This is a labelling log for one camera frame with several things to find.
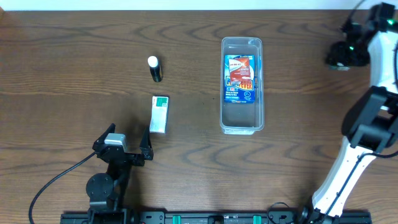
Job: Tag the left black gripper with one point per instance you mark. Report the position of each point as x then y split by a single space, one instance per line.
137 160

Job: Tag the black bottle white cap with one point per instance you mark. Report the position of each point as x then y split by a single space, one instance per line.
155 68

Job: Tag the white green medicine box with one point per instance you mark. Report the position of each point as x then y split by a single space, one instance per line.
158 122

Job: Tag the red small box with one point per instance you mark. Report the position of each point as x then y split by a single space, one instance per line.
239 70

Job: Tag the clear plastic container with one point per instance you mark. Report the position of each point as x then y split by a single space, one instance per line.
243 118

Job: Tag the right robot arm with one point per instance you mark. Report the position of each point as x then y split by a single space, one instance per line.
370 125

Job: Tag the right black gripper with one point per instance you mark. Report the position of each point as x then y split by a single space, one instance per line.
337 53

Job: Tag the blue Kool Fever box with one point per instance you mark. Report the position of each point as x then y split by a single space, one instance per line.
243 92

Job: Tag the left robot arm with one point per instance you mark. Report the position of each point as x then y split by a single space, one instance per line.
107 190

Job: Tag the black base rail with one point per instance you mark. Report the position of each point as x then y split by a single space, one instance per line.
158 217

